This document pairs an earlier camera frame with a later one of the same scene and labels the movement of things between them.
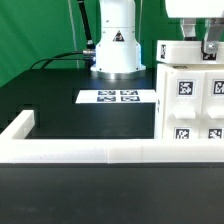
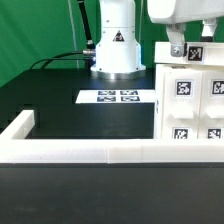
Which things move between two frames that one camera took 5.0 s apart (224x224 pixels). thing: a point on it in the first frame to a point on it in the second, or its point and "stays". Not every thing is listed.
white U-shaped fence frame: [17, 148] stays
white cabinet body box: [190, 101] stays
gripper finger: [212, 35] to [209, 25]
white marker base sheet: [116, 96] stays
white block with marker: [186, 52] stays
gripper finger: [188, 28] to [176, 32]
